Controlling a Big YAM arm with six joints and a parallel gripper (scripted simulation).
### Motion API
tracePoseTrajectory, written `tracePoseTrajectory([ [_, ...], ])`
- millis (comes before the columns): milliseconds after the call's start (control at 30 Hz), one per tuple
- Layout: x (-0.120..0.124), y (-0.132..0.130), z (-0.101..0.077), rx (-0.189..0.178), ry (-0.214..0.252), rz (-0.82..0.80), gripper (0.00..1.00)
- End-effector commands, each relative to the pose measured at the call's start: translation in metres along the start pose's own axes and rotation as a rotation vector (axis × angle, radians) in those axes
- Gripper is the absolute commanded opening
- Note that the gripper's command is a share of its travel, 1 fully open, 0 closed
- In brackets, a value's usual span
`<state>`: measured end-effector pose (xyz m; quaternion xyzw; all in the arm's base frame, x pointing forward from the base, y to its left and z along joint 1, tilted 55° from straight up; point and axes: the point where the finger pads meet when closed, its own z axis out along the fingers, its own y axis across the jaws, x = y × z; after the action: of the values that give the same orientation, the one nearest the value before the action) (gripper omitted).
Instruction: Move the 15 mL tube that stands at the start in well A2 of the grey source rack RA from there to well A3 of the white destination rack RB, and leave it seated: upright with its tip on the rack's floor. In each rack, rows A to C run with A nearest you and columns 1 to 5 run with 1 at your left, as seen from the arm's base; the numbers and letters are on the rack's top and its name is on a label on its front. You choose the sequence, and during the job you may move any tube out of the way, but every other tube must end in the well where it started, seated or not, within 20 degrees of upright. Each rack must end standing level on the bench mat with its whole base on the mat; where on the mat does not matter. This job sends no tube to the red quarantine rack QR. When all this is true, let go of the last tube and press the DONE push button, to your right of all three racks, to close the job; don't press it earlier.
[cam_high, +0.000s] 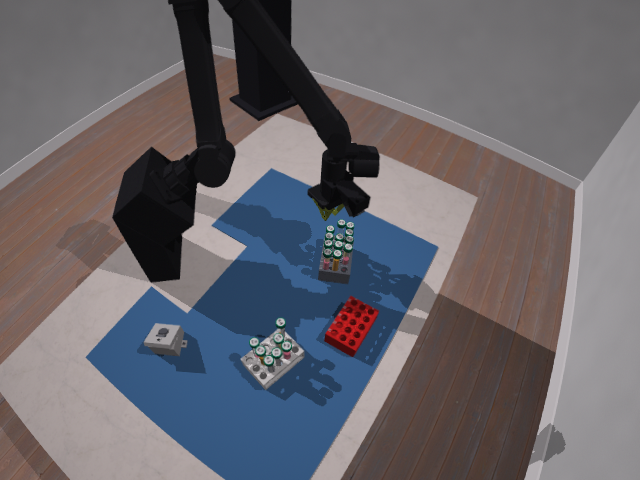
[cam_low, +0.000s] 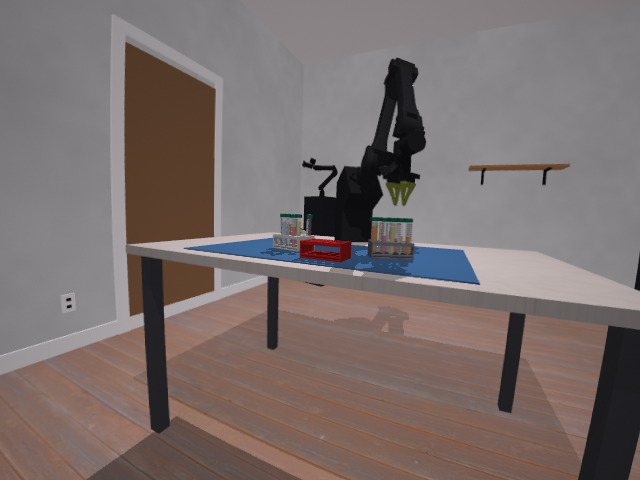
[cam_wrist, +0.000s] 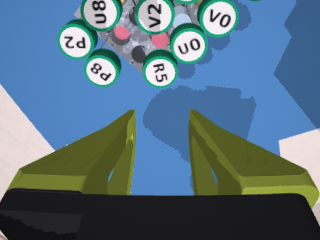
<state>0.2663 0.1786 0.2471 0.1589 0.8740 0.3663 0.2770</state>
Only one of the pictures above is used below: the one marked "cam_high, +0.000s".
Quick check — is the red tube rack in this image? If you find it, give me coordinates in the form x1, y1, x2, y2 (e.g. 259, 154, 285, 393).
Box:
324, 296, 379, 357

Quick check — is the blue bench mat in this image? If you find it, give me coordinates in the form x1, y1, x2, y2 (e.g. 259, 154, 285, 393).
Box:
86, 168, 438, 480

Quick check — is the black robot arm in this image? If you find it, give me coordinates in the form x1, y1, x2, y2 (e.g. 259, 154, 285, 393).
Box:
149, 0, 380, 217

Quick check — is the orange tube with green cap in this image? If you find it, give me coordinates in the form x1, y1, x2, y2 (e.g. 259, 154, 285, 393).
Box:
332, 249, 342, 271

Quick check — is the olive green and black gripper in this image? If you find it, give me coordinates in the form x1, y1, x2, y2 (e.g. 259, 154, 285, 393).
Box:
308, 173, 345, 221

